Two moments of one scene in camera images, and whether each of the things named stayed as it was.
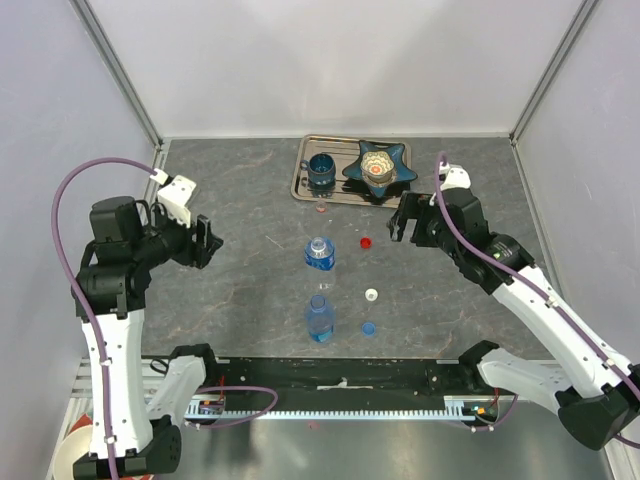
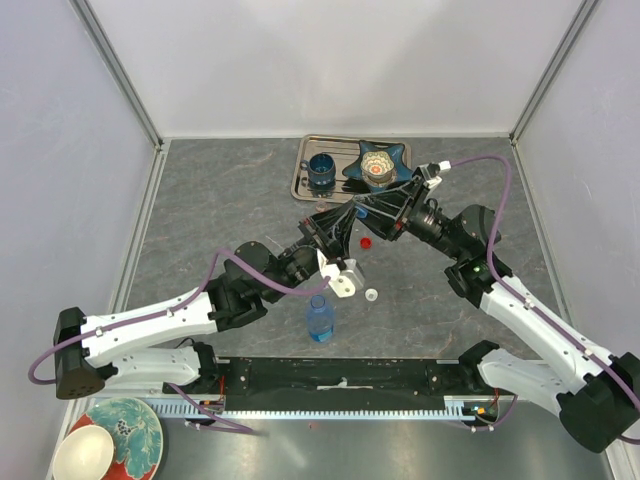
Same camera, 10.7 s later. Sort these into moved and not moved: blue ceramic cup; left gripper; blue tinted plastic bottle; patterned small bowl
Moved: left gripper
Not moved: blue ceramic cup; blue tinted plastic bottle; patterned small bowl
